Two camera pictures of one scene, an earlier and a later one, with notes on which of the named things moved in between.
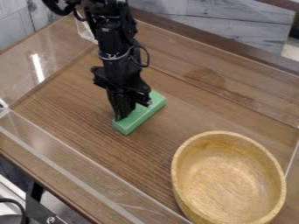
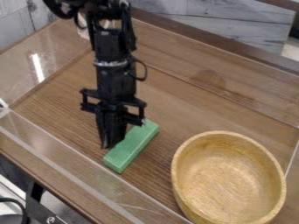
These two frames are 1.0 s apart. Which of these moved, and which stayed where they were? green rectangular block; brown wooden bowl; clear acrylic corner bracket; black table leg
Moved: green rectangular block
Stayed: brown wooden bowl; black table leg; clear acrylic corner bracket
